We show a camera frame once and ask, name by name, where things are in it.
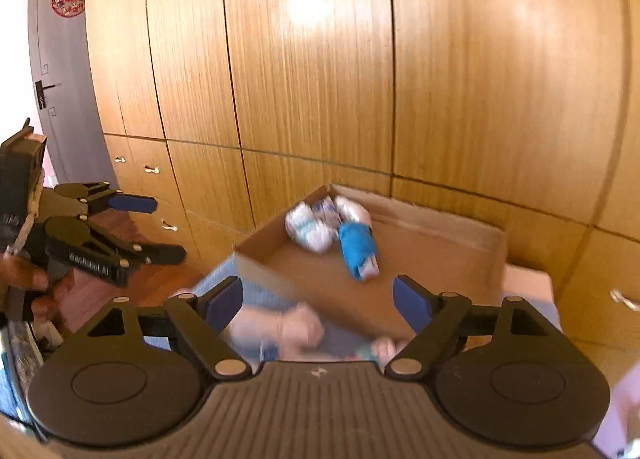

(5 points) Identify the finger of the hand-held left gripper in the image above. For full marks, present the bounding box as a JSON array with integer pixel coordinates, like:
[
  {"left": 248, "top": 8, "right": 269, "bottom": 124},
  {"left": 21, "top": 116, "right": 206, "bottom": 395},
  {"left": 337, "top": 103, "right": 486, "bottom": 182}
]
[
  {"left": 94, "top": 228, "right": 187, "bottom": 268},
  {"left": 54, "top": 181, "right": 157, "bottom": 215}
]

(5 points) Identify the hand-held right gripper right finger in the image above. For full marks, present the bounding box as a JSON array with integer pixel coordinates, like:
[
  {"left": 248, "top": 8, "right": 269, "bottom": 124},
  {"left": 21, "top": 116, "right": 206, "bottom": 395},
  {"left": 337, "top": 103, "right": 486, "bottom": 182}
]
[{"left": 384, "top": 275, "right": 563, "bottom": 381}]

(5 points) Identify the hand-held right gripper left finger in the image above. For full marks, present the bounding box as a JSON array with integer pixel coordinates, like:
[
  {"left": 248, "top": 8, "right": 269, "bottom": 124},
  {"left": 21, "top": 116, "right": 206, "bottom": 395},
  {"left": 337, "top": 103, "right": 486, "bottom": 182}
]
[{"left": 87, "top": 275, "right": 252, "bottom": 381}]

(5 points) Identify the brown cardboard box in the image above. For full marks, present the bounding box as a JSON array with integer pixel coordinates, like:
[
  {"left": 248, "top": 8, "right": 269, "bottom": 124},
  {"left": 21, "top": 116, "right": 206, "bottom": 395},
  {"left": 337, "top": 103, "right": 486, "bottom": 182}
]
[{"left": 234, "top": 183, "right": 508, "bottom": 355}]

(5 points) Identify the green-striped sock bundle pink band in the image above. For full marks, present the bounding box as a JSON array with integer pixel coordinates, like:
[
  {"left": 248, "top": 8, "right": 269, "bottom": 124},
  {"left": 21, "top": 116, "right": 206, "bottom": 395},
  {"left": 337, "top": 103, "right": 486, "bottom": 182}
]
[{"left": 350, "top": 336, "right": 411, "bottom": 372}]

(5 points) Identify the white sock bundle pink band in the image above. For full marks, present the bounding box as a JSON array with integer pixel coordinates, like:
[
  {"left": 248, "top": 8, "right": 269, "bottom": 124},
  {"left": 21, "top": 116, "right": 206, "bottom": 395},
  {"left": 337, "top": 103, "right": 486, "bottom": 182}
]
[{"left": 227, "top": 303, "right": 325, "bottom": 362}]

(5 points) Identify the person's left hand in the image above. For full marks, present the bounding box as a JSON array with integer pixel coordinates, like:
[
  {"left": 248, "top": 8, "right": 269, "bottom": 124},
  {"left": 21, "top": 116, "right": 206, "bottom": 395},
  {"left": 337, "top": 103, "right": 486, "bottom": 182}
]
[{"left": 0, "top": 250, "right": 51, "bottom": 291}]

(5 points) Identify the blue striped bed cloth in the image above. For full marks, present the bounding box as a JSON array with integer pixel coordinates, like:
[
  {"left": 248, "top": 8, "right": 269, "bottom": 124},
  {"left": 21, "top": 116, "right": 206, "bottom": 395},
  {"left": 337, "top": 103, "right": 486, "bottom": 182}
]
[{"left": 142, "top": 254, "right": 381, "bottom": 375}]

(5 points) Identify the blue sock bundle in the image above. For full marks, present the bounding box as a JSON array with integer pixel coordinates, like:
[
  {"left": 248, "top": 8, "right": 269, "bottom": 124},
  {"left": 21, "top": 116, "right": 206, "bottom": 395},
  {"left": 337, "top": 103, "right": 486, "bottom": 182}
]
[{"left": 339, "top": 221, "right": 382, "bottom": 282}]

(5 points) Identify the grey door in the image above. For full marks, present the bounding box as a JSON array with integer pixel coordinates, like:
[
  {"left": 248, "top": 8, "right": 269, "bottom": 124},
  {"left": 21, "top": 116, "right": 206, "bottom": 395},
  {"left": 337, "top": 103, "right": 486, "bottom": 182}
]
[{"left": 27, "top": 0, "right": 118, "bottom": 190}]

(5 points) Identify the white teal sock bundle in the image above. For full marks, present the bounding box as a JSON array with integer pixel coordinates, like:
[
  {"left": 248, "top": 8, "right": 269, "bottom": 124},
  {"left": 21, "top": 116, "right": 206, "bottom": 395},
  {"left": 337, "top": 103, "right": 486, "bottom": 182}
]
[{"left": 285, "top": 203, "right": 335, "bottom": 255}]

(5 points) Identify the pale pink sock bundle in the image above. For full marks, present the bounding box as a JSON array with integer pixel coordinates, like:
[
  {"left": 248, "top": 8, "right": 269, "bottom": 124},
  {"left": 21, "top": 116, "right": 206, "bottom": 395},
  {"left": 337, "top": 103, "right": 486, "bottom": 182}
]
[{"left": 335, "top": 195, "right": 372, "bottom": 230}]

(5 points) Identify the grey purple sock bundle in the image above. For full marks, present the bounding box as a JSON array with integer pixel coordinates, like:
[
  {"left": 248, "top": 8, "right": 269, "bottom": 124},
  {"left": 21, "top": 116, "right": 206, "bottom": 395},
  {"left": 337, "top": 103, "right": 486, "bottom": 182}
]
[{"left": 312, "top": 196, "right": 341, "bottom": 224}]

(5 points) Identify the wooden wardrobe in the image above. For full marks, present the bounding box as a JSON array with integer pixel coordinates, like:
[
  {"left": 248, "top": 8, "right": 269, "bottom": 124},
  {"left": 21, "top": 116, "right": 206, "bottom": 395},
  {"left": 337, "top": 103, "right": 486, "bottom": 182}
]
[{"left": 59, "top": 0, "right": 640, "bottom": 390}]

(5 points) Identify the pink cloth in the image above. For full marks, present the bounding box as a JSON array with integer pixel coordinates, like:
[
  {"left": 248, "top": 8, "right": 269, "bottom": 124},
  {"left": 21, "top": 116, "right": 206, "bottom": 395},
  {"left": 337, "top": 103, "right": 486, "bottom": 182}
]
[{"left": 595, "top": 364, "right": 640, "bottom": 455}]

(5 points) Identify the black door handle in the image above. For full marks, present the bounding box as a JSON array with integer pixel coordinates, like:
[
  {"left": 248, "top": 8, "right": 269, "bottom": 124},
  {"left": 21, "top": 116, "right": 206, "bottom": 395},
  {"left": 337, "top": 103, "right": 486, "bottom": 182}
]
[{"left": 34, "top": 80, "right": 58, "bottom": 110}]

